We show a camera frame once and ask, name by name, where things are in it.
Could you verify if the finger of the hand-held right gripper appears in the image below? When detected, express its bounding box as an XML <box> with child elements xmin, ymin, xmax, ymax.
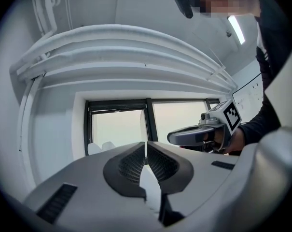
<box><xmin>167</xmin><ymin>125</ymin><xmax>216</xmax><ymax>146</ymax></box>

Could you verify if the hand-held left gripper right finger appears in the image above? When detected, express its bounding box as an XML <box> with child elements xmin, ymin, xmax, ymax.
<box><xmin>146</xmin><ymin>141</ymin><xmax>243</xmax><ymax>227</ymax></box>

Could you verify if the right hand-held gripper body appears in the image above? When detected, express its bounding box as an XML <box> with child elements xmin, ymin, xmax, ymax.
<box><xmin>198</xmin><ymin>99</ymin><xmax>242</xmax><ymax>152</ymax></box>

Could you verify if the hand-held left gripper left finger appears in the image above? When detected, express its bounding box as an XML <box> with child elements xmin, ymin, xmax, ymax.
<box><xmin>23</xmin><ymin>141</ymin><xmax>159</xmax><ymax>225</ymax></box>

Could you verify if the person's right forearm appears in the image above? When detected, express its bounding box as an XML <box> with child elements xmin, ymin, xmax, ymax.
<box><xmin>226</xmin><ymin>98</ymin><xmax>281</xmax><ymax>154</ymax></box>

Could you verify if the black framed window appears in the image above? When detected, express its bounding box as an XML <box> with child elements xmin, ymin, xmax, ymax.
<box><xmin>83</xmin><ymin>97</ymin><xmax>222</xmax><ymax>157</ymax></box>

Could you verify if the long ceiling light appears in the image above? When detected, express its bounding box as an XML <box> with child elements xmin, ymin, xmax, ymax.
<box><xmin>227</xmin><ymin>15</ymin><xmax>246</xmax><ymax>45</ymax></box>

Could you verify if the white vertical pipe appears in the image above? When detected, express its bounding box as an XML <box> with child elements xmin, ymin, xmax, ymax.
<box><xmin>16</xmin><ymin>75</ymin><xmax>45</xmax><ymax>153</ymax></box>

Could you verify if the white insulated ceiling pipe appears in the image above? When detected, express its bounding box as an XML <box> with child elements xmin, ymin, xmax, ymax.
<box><xmin>16</xmin><ymin>44</ymin><xmax>235</xmax><ymax>91</ymax></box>
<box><xmin>17</xmin><ymin>63</ymin><xmax>233</xmax><ymax>95</ymax></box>
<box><xmin>9</xmin><ymin>24</ymin><xmax>236</xmax><ymax>87</ymax></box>

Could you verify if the person's black jacket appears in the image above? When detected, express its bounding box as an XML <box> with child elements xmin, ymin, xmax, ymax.
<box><xmin>253</xmin><ymin>0</ymin><xmax>292</xmax><ymax>101</ymax></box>

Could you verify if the whiteboard with black frame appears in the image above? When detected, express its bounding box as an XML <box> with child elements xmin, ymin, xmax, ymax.
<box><xmin>232</xmin><ymin>71</ymin><xmax>265</xmax><ymax>124</ymax></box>

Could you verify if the black head-mounted camera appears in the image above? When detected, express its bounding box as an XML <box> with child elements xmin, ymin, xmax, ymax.
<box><xmin>172</xmin><ymin>0</ymin><xmax>195</xmax><ymax>19</ymax></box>

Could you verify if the white wall pipe bundle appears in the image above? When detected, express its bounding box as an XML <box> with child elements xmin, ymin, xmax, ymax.
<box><xmin>30</xmin><ymin>0</ymin><xmax>59</xmax><ymax>37</ymax></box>

